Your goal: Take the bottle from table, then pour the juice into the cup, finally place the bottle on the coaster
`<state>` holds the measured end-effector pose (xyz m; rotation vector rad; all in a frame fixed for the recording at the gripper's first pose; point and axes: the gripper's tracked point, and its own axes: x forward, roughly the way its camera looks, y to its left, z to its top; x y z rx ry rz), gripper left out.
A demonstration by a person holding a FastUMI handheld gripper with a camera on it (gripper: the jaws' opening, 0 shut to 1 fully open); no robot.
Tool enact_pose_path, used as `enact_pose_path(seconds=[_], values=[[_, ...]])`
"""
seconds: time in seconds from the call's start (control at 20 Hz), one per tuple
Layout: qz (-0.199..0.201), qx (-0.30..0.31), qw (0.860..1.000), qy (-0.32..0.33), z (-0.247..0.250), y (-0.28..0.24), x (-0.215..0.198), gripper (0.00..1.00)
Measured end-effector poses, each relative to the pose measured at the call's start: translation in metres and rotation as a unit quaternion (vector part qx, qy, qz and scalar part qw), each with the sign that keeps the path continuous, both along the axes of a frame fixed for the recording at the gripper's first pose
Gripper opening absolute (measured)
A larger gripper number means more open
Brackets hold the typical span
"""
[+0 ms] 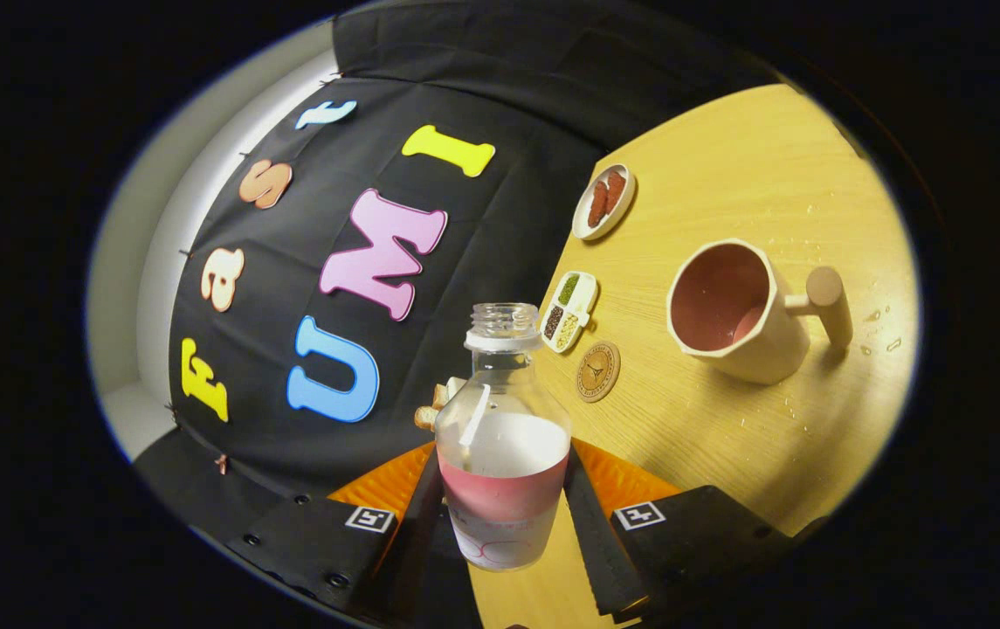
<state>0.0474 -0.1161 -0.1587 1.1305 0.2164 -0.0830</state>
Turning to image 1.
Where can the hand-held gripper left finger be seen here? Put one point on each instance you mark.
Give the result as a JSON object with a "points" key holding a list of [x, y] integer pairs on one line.
{"points": [[417, 542]]}

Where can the toasted bread slice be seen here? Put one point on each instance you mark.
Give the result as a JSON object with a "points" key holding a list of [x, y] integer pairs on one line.
{"points": [[440, 397], [426, 418]]}

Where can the white round plate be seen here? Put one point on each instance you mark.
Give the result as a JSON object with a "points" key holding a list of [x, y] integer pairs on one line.
{"points": [[624, 214]]}

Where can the wooden table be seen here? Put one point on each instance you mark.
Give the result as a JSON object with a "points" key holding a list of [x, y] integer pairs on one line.
{"points": [[727, 454]]}

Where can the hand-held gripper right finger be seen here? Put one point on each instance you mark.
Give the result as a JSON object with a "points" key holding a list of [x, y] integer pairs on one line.
{"points": [[591, 542]]}

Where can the black backdrop cloth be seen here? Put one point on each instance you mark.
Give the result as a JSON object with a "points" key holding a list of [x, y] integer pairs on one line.
{"points": [[290, 227]]}

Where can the red sausage piece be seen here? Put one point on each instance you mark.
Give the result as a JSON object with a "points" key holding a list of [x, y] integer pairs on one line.
{"points": [[597, 205], [616, 192]]}

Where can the clear juice bottle pink label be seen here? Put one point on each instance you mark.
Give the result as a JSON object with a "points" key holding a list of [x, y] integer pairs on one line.
{"points": [[504, 489]]}

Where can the white divided spice dish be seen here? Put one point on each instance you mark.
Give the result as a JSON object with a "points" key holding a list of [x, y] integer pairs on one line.
{"points": [[571, 306]]}

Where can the pink clip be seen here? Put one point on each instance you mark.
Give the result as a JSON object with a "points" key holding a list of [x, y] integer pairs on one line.
{"points": [[222, 464]]}

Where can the round brown coaster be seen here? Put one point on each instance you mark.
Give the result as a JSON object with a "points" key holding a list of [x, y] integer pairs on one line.
{"points": [[597, 371]]}

